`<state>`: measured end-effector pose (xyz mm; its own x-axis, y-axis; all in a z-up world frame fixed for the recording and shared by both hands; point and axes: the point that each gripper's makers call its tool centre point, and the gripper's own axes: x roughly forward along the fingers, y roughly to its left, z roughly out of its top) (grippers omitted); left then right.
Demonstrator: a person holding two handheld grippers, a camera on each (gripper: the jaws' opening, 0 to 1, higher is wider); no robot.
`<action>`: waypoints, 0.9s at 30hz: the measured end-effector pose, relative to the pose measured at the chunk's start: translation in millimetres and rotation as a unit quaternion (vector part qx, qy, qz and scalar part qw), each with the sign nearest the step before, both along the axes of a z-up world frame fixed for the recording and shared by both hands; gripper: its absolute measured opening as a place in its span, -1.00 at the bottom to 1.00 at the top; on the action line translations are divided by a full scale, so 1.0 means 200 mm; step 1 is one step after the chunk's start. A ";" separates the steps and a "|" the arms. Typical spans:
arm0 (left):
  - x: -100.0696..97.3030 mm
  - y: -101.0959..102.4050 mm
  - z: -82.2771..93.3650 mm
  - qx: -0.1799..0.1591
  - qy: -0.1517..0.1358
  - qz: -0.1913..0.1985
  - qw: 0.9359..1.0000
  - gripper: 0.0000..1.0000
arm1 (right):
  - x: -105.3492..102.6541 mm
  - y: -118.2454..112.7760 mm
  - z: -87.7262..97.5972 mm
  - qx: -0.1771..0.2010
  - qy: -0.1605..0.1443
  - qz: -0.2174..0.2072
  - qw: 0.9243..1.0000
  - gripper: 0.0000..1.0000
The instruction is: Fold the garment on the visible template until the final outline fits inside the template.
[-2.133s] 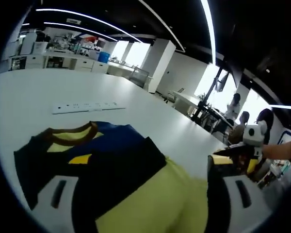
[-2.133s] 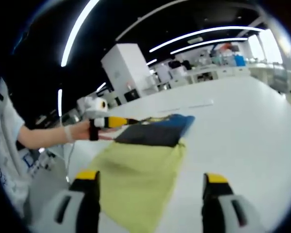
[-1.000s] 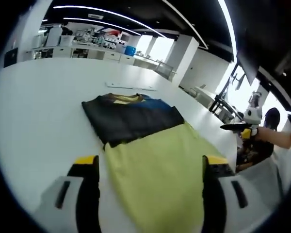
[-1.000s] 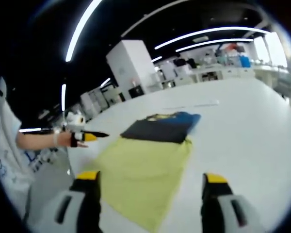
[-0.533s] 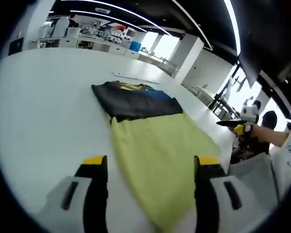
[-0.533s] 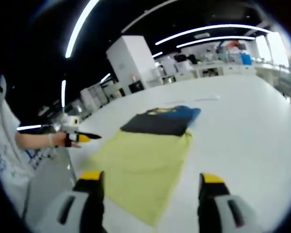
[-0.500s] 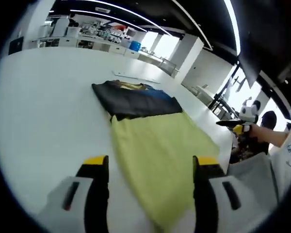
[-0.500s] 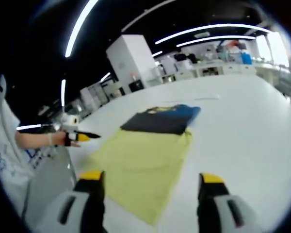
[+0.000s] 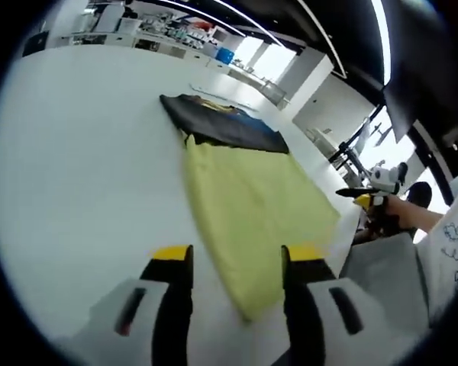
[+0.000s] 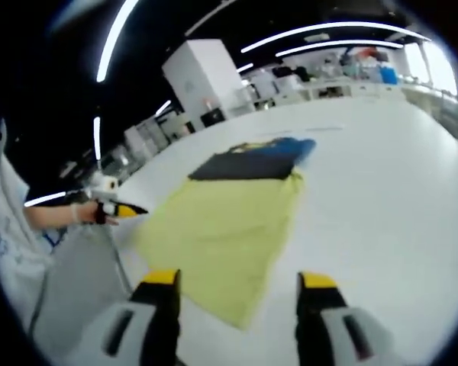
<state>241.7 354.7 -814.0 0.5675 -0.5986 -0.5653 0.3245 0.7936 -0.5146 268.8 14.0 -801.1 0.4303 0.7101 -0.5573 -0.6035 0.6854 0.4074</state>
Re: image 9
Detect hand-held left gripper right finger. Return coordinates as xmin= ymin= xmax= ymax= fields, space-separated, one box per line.
xmin=281 ymin=245 xmax=405 ymax=366

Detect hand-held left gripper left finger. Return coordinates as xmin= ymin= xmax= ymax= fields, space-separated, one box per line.
xmin=74 ymin=245 xmax=195 ymax=366

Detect yellow blue grey garment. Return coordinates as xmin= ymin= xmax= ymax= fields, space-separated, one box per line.
xmin=159 ymin=92 xmax=343 ymax=323

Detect person's right hand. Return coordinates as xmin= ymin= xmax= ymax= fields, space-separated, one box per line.
xmin=373 ymin=196 xmax=410 ymax=234

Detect black stand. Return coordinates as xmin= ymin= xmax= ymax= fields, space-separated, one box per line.
xmin=327 ymin=117 xmax=395 ymax=181

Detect person's grey trousers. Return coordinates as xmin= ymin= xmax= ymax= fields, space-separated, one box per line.
xmin=338 ymin=231 xmax=431 ymax=329

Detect person's white printed shirt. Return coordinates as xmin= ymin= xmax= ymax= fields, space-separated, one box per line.
xmin=414 ymin=166 xmax=458 ymax=319

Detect black box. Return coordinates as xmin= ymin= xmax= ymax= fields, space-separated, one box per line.
xmin=22 ymin=31 xmax=49 ymax=58

